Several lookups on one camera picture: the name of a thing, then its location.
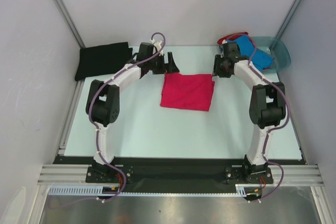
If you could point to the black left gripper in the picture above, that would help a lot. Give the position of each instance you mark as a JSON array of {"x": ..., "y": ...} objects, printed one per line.
[{"x": 168, "y": 67}]

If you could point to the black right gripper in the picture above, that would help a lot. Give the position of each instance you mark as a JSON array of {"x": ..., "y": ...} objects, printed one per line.
[{"x": 218, "y": 59}]

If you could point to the pink t shirt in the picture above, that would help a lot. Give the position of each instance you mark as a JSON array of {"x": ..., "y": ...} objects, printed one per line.
[{"x": 187, "y": 92}]

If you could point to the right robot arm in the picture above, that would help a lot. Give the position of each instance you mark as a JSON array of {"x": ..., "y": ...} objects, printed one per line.
[{"x": 266, "y": 110}]

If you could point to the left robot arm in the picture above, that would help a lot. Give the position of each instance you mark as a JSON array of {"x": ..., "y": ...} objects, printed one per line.
[{"x": 103, "y": 104}]

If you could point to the red t shirt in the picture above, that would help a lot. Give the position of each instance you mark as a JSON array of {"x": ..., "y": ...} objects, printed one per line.
[{"x": 231, "y": 37}]

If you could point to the blue t shirt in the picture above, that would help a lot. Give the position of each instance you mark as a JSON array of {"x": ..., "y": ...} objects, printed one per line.
[{"x": 260, "y": 59}]

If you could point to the teal plastic basin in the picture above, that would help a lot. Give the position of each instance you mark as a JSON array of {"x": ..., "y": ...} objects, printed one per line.
[{"x": 277, "y": 50}]

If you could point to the folded black t shirt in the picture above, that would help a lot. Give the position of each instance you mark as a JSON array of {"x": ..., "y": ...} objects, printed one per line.
[{"x": 102, "y": 60}]

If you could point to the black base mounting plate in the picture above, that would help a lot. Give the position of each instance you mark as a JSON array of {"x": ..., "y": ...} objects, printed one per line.
[{"x": 174, "y": 175}]

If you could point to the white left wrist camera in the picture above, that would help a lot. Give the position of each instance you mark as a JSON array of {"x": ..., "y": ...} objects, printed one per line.
[{"x": 158, "y": 47}]

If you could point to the right aluminium corner post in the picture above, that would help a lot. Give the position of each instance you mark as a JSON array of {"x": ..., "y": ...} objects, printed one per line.
[{"x": 290, "y": 14}]

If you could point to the aluminium corner post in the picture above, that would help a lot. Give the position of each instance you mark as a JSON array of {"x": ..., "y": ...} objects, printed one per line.
[
  {"x": 290, "y": 14},
  {"x": 69, "y": 22}
]

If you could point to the aluminium front rail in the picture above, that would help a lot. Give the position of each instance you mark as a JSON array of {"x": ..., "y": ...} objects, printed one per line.
[{"x": 69, "y": 181}]

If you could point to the left aluminium corner post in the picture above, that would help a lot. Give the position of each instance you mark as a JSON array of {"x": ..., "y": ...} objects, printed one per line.
[{"x": 69, "y": 22}]

